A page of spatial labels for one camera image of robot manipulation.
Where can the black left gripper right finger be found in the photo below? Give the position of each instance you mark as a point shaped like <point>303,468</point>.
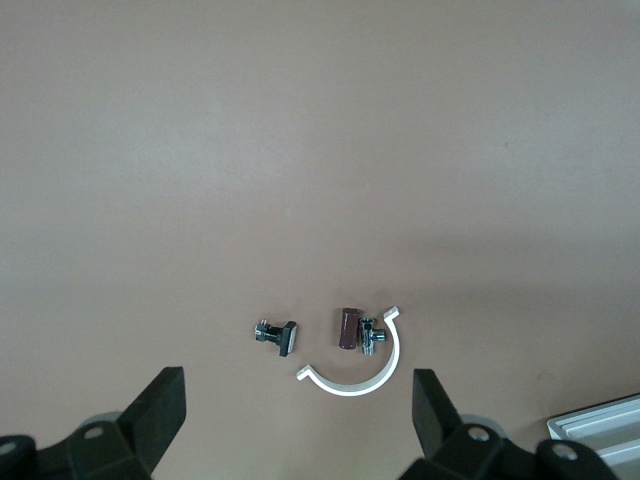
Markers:
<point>440,430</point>

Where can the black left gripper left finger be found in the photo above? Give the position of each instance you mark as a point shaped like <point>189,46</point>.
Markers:
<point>150,425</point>

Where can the chrome angle valve fitting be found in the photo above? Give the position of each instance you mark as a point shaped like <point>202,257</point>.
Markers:
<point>369,340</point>

